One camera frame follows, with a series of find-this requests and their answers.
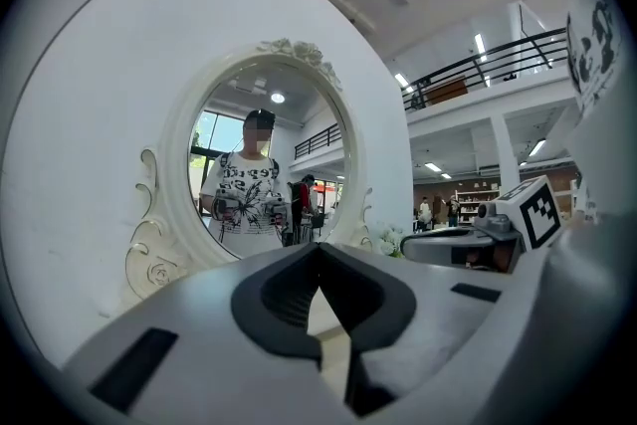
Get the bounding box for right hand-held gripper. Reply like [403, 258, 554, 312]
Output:
[399, 174, 564, 273]

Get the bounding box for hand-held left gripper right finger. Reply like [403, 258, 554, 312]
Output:
[318, 241, 522, 419]

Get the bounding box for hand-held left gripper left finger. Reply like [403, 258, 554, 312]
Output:
[62, 241, 324, 425]

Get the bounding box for black balcony railing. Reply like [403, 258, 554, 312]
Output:
[401, 27, 569, 112]

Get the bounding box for oval white framed mirror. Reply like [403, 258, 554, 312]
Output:
[157, 37, 370, 266]

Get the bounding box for white display shelf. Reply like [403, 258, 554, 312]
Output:
[454, 187, 502, 226]

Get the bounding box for white flowers in vase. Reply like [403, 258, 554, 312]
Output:
[371, 222, 407, 260]

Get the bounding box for person's white printed shirt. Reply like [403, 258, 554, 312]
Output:
[561, 0, 629, 118]

